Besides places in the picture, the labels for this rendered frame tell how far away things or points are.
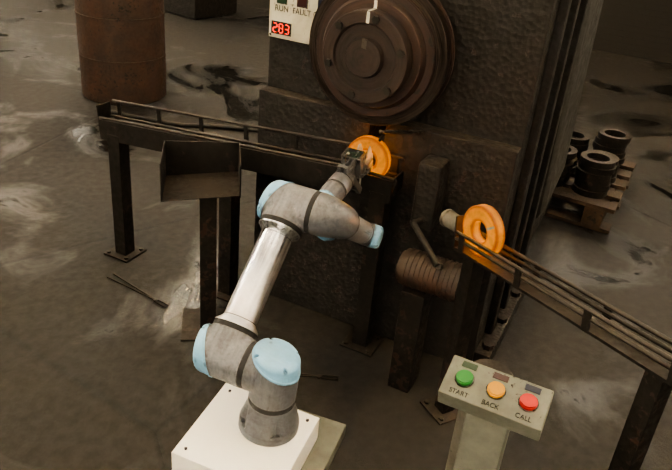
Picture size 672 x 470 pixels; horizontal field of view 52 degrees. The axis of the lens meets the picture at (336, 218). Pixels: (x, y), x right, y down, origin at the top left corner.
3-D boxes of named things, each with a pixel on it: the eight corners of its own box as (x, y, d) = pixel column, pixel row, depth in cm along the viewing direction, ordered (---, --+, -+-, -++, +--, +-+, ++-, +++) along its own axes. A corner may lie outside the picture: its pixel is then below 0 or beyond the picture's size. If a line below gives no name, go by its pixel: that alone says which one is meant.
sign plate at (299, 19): (271, 34, 249) (273, -18, 240) (335, 48, 239) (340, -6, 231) (267, 36, 247) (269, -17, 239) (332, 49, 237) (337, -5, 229)
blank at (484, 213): (478, 259, 212) (469, 260, 211) (466, 209, 214) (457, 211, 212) (511, 251, 199) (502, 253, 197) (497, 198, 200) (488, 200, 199)
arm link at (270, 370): (284, 418, 163) (291, 374, 157) (233, 398, 166) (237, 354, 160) (304, 387, 173) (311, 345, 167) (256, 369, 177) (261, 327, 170)
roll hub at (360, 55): (326, 89, 225) (333, 0, 212) (406, 108, 215) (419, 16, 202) (318, 93, 221) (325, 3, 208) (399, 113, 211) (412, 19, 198)
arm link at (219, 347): (236, 385, 161) (322, 183, 179) (179, 363, 164) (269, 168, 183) (248, 393, 172) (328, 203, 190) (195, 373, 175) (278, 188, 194)
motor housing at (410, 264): (391, 364, 257) (411, 239, 233) (447, 386, 249) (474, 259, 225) (377, 385, 247) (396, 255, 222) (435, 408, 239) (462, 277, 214)
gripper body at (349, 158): (369, 150, 225) (352, 171, 217) (369, 172, 231) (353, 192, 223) (348, 145, 228) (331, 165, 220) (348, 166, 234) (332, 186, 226)
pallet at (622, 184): (400, 174, 414) (410, 103, 393) (448, 136, 478) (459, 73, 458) (607, 234, 366) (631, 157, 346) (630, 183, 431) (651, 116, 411)
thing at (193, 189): (169, 309, 276) (163, 140, 242) (236, 309, 280) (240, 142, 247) (165, 342, 258) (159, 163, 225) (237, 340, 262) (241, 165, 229)
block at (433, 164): (419, 215, 243) (429, 151, 232) (441, 221, 240) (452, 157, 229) (408, 227, 235) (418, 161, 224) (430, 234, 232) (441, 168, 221)
